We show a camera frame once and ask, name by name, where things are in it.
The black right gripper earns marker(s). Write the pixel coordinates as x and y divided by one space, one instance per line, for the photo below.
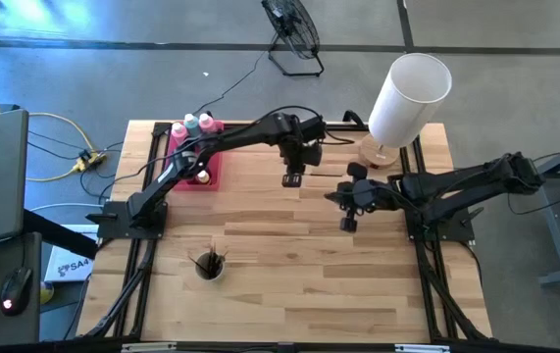
370 196

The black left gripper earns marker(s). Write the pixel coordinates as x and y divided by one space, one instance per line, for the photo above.
293 157

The small yellow paint bottle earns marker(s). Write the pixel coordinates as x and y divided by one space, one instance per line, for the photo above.
203 176

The large pink paint bottle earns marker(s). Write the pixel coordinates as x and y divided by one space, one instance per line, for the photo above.
207 122
179 130

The paintbrushes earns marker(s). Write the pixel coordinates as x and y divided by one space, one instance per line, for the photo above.
222 260

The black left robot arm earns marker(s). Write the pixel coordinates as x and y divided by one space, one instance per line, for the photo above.
240 137

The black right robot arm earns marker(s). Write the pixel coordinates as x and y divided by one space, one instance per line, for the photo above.
456 184

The pink plastic tray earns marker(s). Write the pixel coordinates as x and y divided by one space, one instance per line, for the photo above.
213 162

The white shade wooden table lamp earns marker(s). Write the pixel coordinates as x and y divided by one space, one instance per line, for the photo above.
407 103

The black floor fan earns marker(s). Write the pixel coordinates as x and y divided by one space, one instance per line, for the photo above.
287 22

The white ribbed cup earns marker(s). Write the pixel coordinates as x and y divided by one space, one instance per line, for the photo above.
201 275

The black diagonal bar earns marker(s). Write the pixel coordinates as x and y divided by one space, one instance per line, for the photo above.
59 233

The white cardboard box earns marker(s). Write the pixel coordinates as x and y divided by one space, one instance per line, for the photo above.
71 269

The small yellow object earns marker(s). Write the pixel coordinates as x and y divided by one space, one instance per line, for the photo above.
46 292

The black computer mouse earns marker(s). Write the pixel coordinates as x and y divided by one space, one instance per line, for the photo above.
15 291

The dark grey desk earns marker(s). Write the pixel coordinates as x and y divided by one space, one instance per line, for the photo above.
15 333

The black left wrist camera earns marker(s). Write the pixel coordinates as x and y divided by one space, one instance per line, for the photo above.
311 128

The black aluminium table frame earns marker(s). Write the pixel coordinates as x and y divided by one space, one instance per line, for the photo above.
284 343

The silver frame bracket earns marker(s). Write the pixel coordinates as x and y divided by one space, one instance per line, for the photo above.
422 348
149 348

